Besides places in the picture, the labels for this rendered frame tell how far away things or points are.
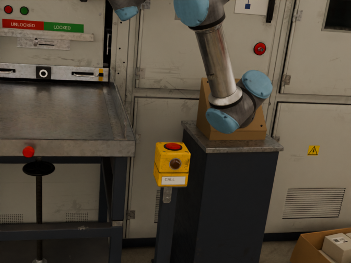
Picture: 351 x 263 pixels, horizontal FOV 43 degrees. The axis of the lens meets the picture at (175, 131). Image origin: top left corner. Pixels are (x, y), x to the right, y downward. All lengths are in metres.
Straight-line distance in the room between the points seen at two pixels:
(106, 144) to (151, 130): 0.73
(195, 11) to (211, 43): 0.13
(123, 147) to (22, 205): 0.96
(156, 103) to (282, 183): 0.81
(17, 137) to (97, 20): 0.76
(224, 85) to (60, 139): 0.53
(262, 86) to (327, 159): 0.97
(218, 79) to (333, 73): 0.99
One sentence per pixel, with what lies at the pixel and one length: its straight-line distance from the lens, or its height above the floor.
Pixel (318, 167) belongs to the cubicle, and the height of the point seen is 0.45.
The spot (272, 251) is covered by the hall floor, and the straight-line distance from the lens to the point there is 2.50.
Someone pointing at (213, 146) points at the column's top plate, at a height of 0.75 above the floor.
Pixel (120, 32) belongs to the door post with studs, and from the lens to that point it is 1.97.
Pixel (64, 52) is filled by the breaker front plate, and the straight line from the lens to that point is 1.96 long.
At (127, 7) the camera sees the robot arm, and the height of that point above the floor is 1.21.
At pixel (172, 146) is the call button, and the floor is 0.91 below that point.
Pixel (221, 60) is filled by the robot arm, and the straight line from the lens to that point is 1.40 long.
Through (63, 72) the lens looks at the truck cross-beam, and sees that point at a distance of 1.97.
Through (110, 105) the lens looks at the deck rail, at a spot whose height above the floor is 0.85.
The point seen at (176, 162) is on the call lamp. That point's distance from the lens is 1.14.
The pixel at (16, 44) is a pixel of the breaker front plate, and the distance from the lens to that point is 1.97.
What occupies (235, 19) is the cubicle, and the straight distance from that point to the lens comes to 2.05.
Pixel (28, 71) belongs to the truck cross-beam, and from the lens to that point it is 1.98.
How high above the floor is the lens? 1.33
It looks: 19 degrees down
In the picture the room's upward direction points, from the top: 6 degrees clockwise
